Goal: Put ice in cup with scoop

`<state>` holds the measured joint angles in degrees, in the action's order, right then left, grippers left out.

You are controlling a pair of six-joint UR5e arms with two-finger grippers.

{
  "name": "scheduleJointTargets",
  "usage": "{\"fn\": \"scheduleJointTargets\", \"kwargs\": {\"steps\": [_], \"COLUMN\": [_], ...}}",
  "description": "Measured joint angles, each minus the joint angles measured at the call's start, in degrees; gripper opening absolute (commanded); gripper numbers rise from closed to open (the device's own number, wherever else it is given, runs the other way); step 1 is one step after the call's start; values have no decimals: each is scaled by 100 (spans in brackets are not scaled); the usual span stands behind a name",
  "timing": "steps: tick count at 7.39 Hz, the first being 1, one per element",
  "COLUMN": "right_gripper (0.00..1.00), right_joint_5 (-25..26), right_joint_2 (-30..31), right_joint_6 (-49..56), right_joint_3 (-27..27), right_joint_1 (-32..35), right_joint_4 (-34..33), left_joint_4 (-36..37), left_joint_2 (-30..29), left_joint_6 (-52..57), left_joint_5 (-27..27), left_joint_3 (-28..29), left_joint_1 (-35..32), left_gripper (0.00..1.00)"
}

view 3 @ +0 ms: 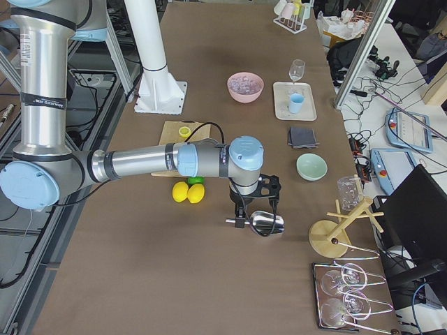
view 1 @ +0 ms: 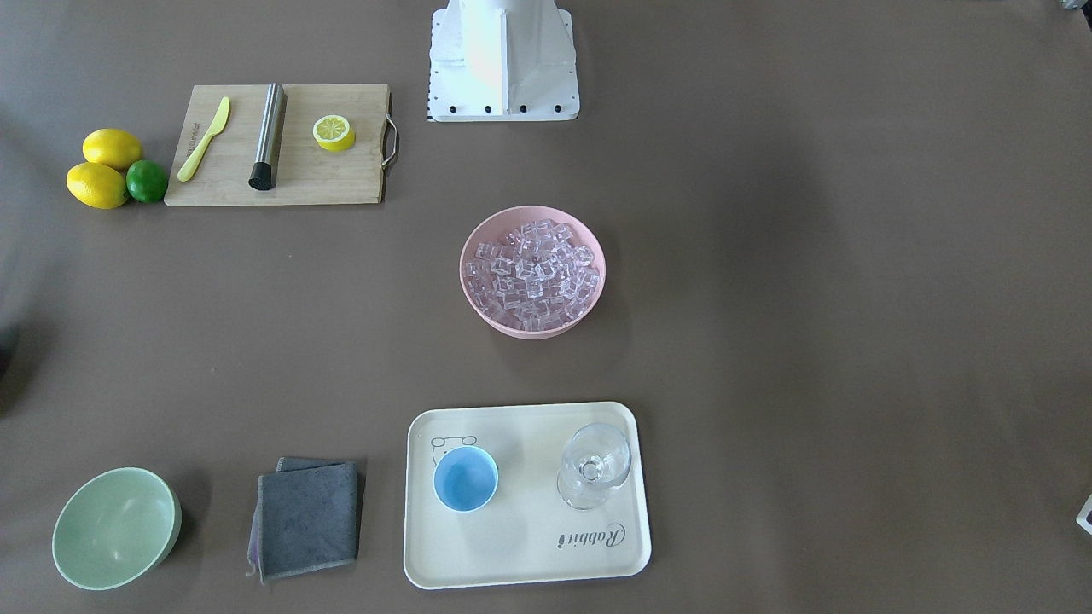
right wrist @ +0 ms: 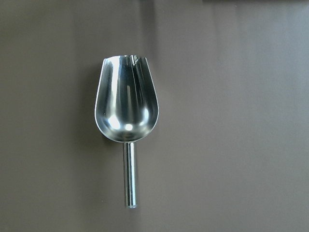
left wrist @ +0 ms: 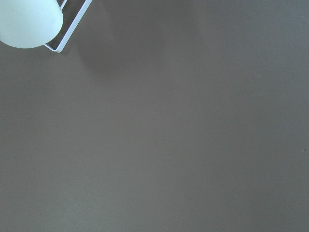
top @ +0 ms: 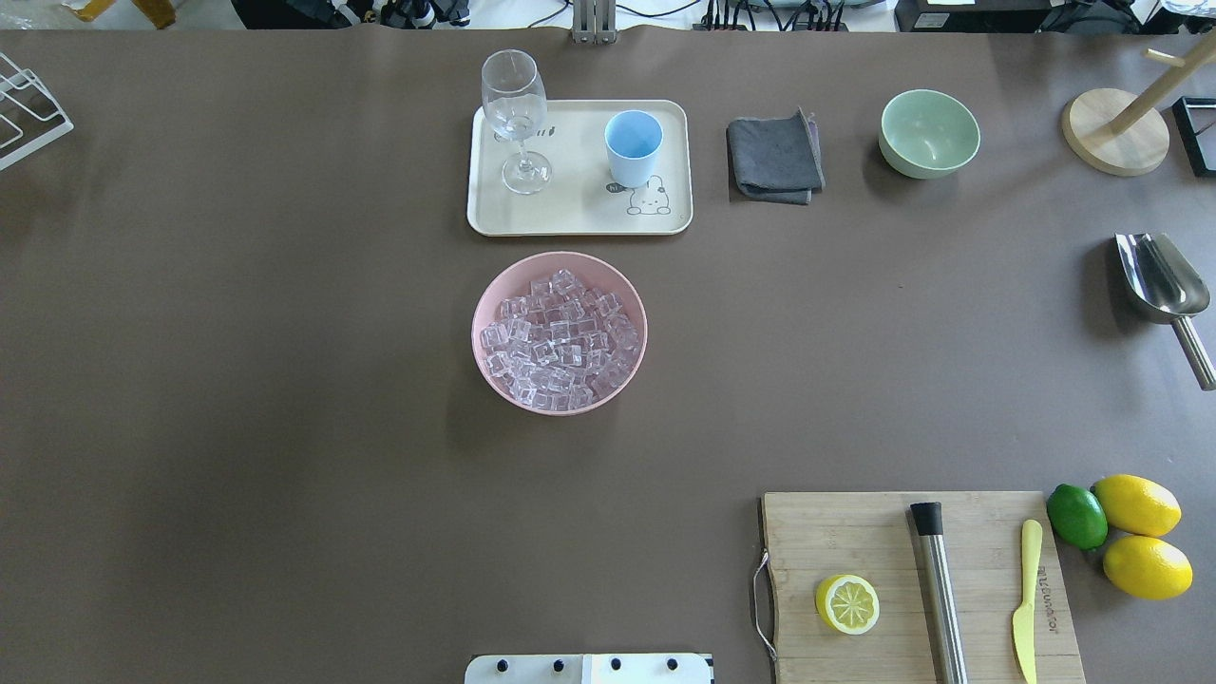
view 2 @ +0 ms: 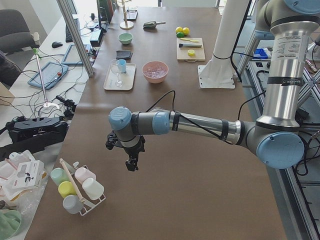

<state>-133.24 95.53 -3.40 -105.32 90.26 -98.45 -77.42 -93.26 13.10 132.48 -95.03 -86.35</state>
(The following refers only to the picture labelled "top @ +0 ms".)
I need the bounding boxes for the cream rabbit print tray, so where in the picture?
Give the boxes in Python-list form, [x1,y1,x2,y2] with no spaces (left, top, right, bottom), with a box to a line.
[467,100,694,239]

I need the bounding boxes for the black framed glass tray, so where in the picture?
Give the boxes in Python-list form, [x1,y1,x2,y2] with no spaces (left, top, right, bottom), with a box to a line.
[1171,96,1215,179]

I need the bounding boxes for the upper yellow lemon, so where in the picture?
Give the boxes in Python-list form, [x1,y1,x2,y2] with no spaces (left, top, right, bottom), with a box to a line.
[1092,473,1183,538]

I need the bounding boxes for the green lime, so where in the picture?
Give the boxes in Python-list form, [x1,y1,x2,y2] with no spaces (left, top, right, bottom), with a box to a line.
[1046,484,1111,551]

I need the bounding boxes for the pale green bowl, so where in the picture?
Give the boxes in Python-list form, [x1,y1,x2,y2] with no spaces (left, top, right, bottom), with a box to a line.
[878,89,981,181]

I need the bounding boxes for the clear wine glass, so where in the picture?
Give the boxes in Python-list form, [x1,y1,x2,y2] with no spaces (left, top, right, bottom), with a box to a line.
[482,47,552,195]

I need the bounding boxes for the white wire cup rack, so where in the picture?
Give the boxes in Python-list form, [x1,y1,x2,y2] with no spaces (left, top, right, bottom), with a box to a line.
[1,54,75,170]

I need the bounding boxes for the stainless steel ice scoop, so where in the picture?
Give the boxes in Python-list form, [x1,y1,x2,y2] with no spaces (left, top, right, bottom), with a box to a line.
[1113,232,1215,392]

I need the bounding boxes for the folded grey cloth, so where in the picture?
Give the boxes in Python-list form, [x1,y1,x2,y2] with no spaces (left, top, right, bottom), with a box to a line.
[727,108,826,206]

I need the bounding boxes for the clear plastic ice cubes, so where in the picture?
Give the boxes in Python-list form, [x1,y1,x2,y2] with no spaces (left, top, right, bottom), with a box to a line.
[480,269,640,413]

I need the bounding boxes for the yellow plastic knife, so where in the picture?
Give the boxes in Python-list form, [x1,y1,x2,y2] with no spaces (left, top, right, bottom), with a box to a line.
[1010,518,1043,683]

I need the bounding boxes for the bamboo cutting board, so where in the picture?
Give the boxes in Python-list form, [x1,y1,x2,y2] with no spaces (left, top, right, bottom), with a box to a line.
[761,492,1049,683]

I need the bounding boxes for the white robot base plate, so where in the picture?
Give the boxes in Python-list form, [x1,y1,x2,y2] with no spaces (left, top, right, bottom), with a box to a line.
[465,651,715,683]

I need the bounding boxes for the wooden mug tree stand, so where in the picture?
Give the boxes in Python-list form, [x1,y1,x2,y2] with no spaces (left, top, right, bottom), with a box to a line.
[1060,30,1215,176]

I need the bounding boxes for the pink bowl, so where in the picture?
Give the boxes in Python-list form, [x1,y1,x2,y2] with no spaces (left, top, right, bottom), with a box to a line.
[471,251,649,417]

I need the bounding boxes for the halved lemon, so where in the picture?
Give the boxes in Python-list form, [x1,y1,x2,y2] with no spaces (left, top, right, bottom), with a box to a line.
[815,573,882,637]

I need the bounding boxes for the light blue plastic cup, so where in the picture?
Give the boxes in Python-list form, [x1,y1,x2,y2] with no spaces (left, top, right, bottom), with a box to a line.
[604,110,664,189]

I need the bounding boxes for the yellow lemon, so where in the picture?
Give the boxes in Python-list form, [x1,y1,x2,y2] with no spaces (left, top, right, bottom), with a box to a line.
[1102,534,1193,600]
[1092,473,1183,538]

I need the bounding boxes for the lower yellow lemon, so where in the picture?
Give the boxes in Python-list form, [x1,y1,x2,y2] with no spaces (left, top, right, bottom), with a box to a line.
[1102,534,1193,600]

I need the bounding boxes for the steel muddler black tip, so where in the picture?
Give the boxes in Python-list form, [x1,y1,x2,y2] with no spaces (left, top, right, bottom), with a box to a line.
[910,501,969,683]

